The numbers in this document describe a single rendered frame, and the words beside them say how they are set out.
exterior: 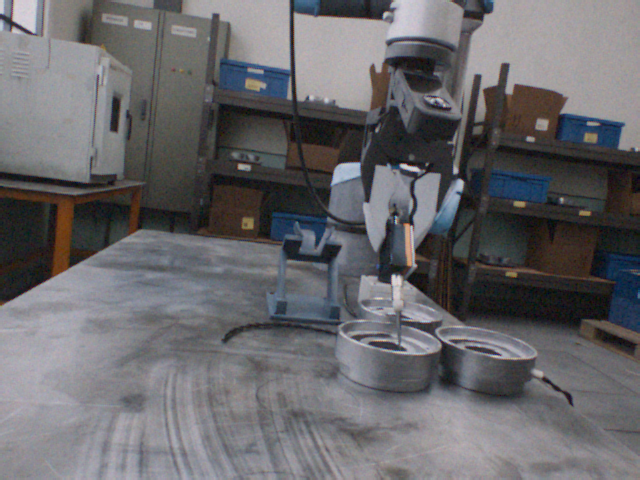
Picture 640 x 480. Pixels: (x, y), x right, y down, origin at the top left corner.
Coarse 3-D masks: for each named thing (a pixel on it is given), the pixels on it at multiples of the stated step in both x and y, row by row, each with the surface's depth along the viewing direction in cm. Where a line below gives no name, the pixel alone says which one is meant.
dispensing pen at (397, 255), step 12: (396, 204) 59; (396, 216) 58; (396, 228) 55; (396, 240) 55; (384, 252) 56; (396, 252) 54; (384, 264) 56; (396, 264) 54; (384, 276) 56; (396, 276) 55; (396, 288) 54; (396, 300) 54; (396, 312) 53; (396, 324) 53
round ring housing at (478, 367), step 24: (456, 336) 62; (480, 336) 63; (504, 336) 61; (456, 360) 54; (480, 360) 53; (504, 360) 53; (528, 360) 54; (456, 384) 55; (480, 384) 54; (504, 384) 54
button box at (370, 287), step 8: (368, 280) 82; (376, 280) 82; (360, 288) 85; (368, 288) 80; (376, 288) 79; (384, 288) 79; (408, 288) 80; (360, 296) 84; (368, 296) 79; (376, 296) 79; (384, 296) 79; (408, 296) 79
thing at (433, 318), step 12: (372, 300) 71; (384, 300) 72; (360, 312) 66; (372, 312) 64; (384, 312) 69; (408, 312) 71; (420, 312) 71; (432, 312) 69; (408, 324) 62; (420, 324) 63; (432, 324) 63
